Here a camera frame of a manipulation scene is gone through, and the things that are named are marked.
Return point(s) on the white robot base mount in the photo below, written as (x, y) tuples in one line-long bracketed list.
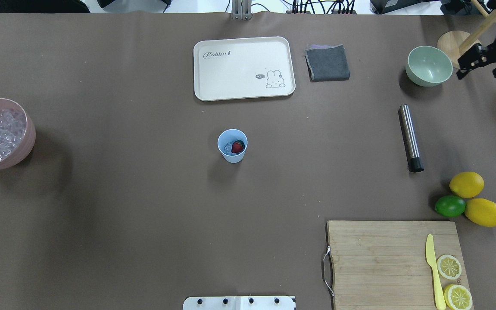
[(265, 302)]

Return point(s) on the lemon slice lower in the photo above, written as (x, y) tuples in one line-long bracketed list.
[(458, 297)]

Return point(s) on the wooden cutting board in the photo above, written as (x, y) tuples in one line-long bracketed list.
[(381, 264)]

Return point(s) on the red strawberry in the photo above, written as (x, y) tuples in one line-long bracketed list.
[(237, 147)]

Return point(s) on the pink bowl of ice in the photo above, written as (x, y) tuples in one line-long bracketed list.
[(17, 133)]

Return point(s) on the light blue cup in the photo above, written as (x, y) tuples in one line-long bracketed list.
[(228, 136)]

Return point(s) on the yellow lemon near board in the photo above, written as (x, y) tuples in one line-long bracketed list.
[(481, 211)]

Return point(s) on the cream rabbit tray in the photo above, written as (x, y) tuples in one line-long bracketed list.
[(243, 68)]

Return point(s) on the yellow plastic knife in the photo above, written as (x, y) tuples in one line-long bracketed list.
[(430, 257)]

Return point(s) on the mint green bowl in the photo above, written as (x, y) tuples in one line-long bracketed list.
[(428, 66)]

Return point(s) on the green lime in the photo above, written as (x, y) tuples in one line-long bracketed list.
[(450, 206)]

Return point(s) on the lemon slice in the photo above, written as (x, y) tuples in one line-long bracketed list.
[(458, 297), (449, 267)]

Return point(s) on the yellow lemon upper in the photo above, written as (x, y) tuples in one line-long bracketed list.
[(467, 184)]

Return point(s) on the lemon slice upper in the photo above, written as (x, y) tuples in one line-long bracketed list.
[(449, 267)]

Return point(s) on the wooden mug tree stand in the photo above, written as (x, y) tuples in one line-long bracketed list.
[(455, 43)]

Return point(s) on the grey folded cloth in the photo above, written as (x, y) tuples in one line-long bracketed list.
[(327, 63)]

